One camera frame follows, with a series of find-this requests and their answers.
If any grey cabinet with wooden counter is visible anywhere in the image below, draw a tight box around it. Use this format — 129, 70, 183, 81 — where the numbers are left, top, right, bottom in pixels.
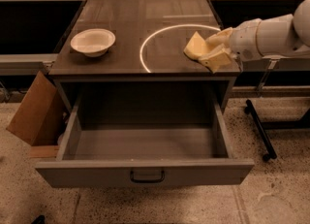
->
51, 0, 239, 126

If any brown cardboard box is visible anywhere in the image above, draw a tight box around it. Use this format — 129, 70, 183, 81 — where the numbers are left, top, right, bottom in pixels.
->
7, 72, 66, 146

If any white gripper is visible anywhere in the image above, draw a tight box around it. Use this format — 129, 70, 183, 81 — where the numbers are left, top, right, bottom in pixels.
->
198, 18, 262, 73

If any white bowl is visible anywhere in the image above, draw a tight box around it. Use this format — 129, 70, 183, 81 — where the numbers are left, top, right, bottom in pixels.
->
70, 28, 116, 57

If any black drawer handle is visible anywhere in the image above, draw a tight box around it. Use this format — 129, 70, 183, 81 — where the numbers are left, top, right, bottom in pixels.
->
130, 170, 165, 183

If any open grey top drawer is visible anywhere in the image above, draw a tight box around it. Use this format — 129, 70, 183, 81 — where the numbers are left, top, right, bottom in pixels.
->
36, 82, 254, 187

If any yellow sponge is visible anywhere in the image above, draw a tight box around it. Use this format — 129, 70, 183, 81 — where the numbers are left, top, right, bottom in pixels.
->
183, 32, 211, 60

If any black stand leg with wheels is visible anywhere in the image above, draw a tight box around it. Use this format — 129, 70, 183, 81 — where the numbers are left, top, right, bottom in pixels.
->
244, 100, 277, 162

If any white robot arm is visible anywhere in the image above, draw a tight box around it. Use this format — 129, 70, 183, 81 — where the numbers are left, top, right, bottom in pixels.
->
198, 0, 310, 73

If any grey metal frame rail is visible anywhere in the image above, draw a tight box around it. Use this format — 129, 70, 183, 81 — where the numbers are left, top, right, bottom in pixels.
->
0, 53, 57, 76

